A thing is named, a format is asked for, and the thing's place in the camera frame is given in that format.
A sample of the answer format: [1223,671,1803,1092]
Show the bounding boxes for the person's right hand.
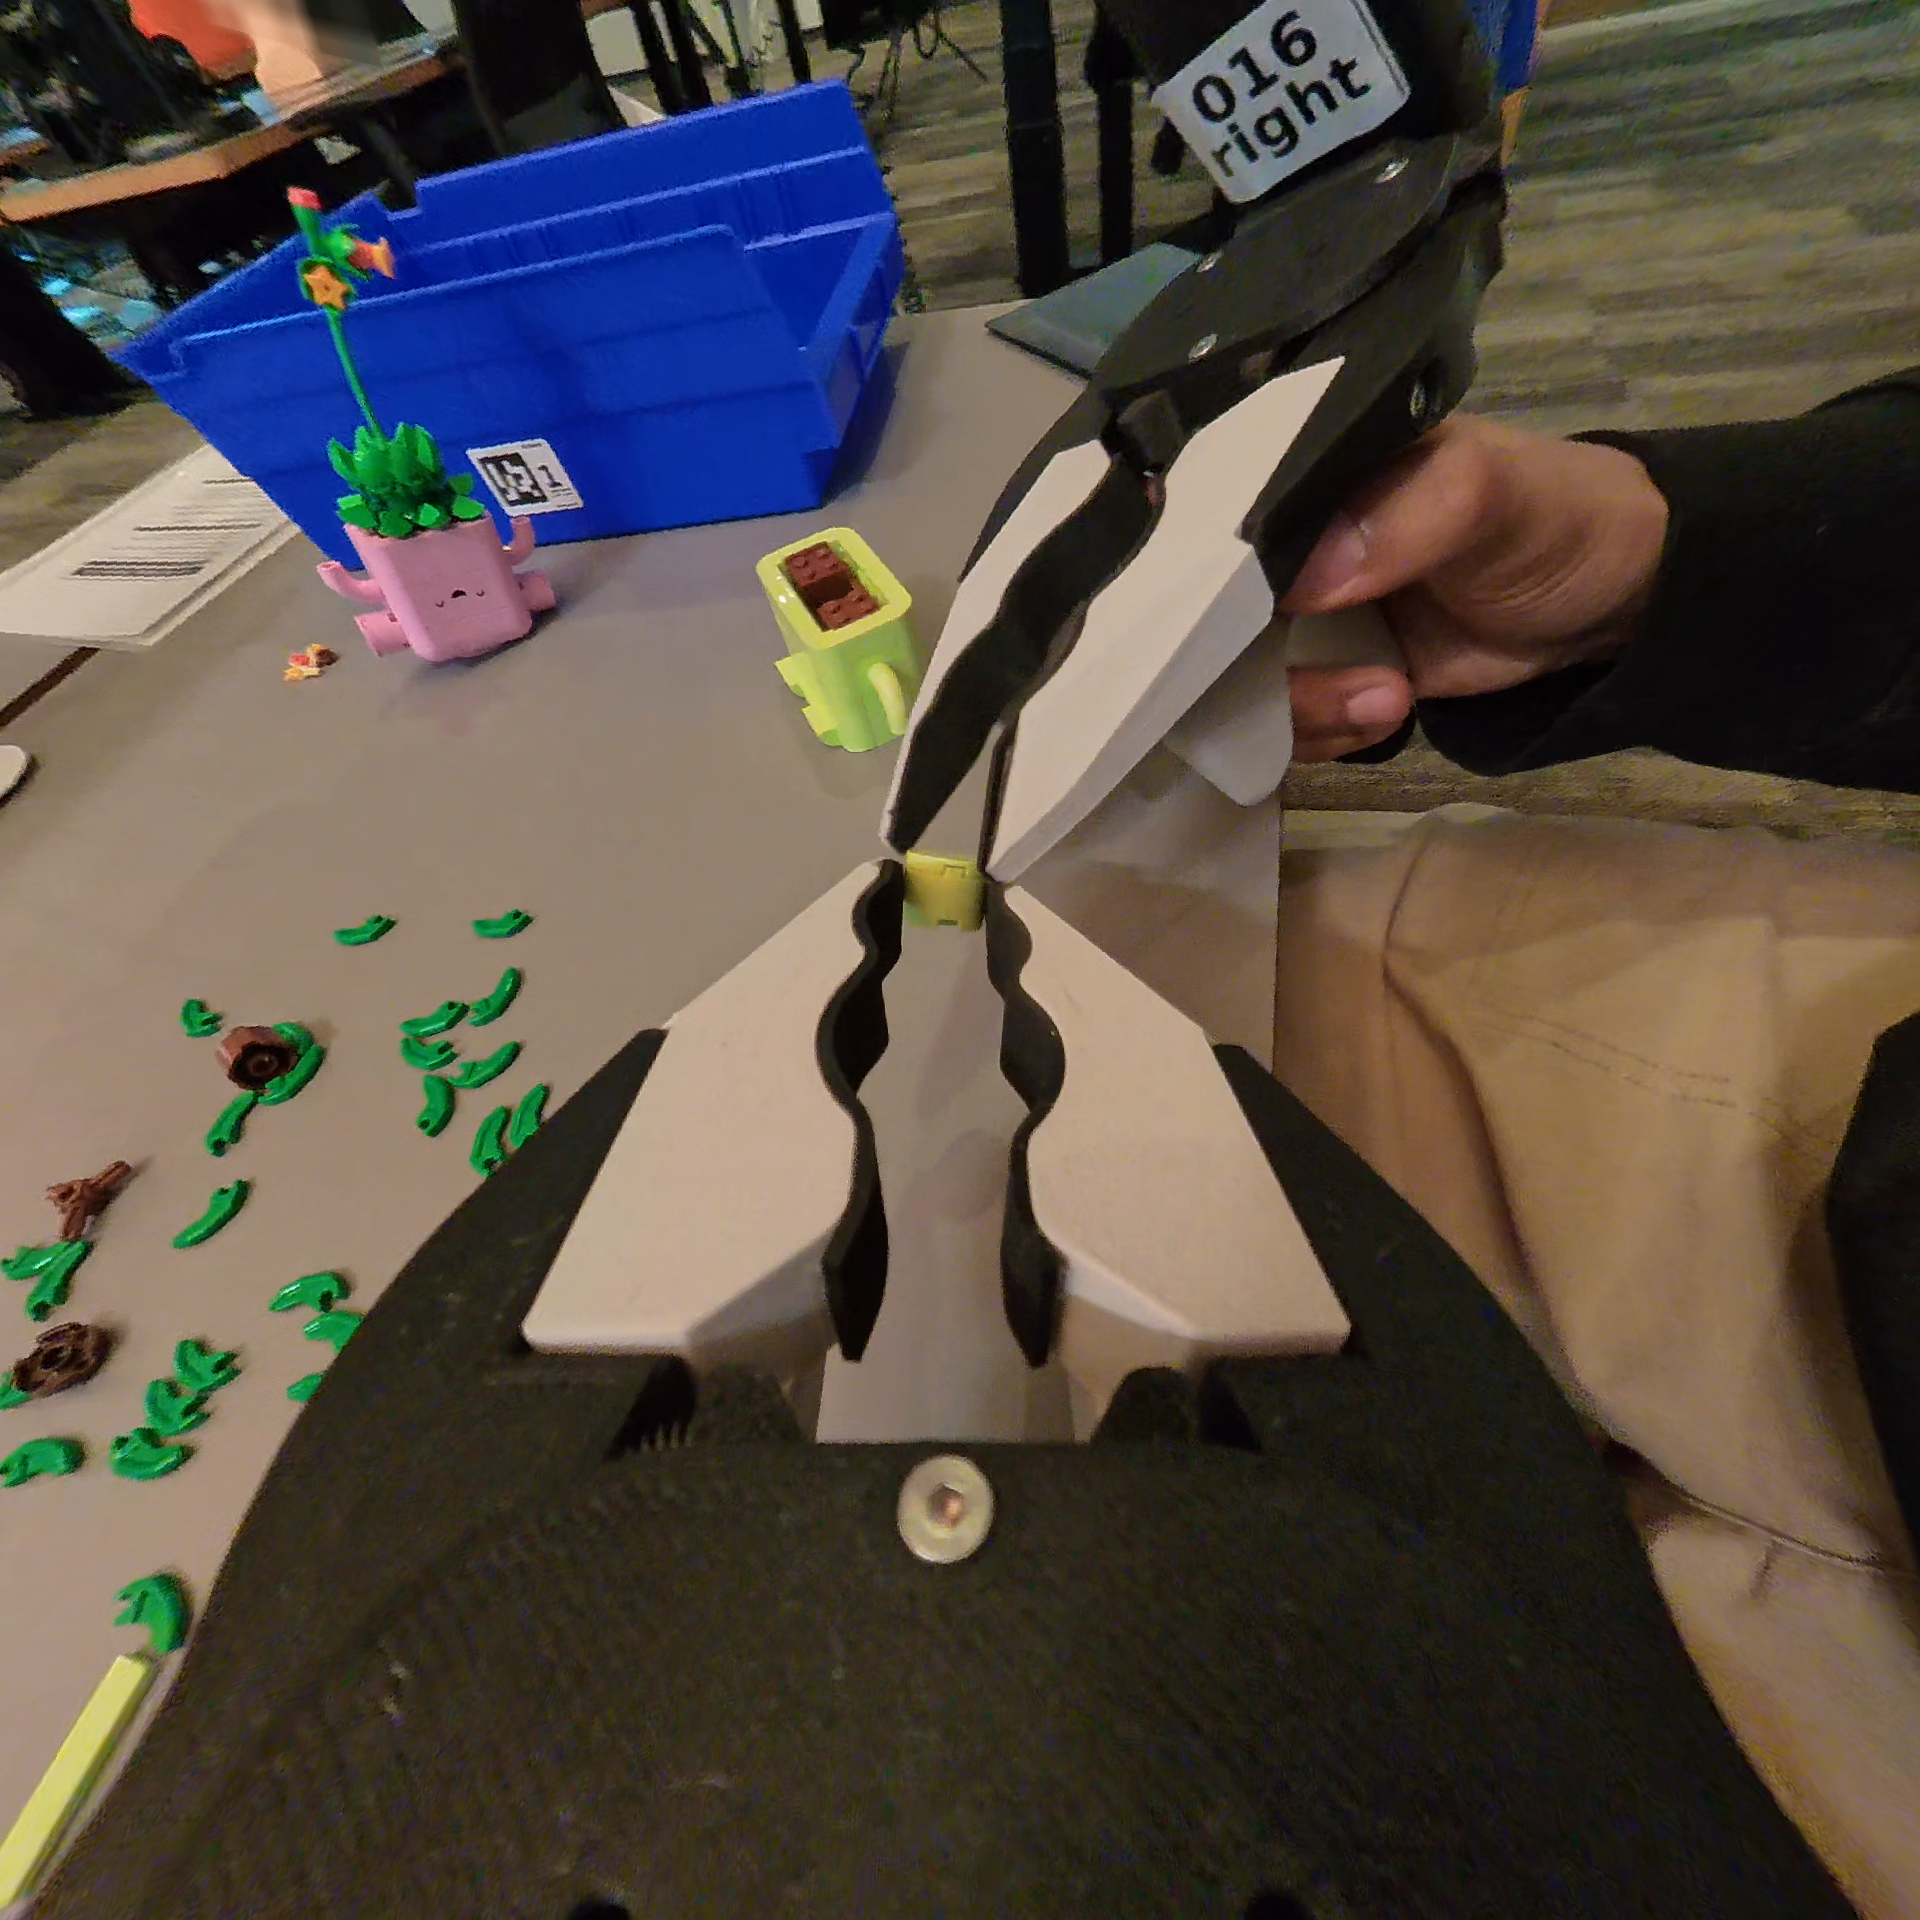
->
[1276,405,1671,764]

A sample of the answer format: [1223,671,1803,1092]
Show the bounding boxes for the scattered green leaf pieces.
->
[0,908,551,1652]

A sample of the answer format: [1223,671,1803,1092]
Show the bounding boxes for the brown block on green leaves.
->
[210,1019,330,1111]

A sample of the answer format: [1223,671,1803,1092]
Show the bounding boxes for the brown branch piece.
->
[45,1159,138,1242]

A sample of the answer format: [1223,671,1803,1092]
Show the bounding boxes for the pink brick flowerpot model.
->
[286,188,561,665]

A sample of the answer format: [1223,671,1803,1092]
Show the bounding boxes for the person's beige trousers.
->
[1276,803,1920,1920]

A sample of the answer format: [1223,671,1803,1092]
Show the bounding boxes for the white printed paper sheet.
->
[0,445,302,651]

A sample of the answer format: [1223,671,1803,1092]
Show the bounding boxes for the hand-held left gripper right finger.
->
[983,883,1353,1443]

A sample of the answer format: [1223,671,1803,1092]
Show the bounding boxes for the brown round piece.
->
[11,1319,117,1402]

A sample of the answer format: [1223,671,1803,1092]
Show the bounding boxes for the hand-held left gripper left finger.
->
[518,858,906,1403]

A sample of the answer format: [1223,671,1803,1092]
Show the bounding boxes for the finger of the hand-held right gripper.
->
[978,357,1353,884]
[883,423,1169,858]

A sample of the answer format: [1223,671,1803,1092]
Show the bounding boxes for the blue plastic bin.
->
[111,78,913,547]

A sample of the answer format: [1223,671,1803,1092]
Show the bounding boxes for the lime green brick model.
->
[755,529,927,754]

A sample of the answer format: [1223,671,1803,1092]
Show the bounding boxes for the yellow flat bar tile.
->
[0,1651,161,1877]

